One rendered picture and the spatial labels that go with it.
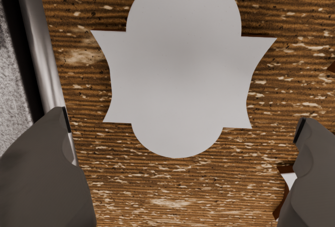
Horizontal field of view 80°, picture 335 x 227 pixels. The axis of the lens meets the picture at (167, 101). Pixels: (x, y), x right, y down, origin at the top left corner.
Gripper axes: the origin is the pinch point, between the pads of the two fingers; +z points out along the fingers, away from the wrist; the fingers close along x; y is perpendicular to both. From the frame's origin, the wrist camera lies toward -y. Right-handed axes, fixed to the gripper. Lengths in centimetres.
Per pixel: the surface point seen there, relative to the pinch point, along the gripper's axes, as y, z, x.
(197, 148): 5.8, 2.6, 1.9
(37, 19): -3.8, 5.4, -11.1
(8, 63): 0.0, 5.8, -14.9
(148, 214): 16.7, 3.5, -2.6
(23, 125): 6.5, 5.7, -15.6
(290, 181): 9.3, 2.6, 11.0
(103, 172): 10.3, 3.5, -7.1
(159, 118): 2.9, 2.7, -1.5
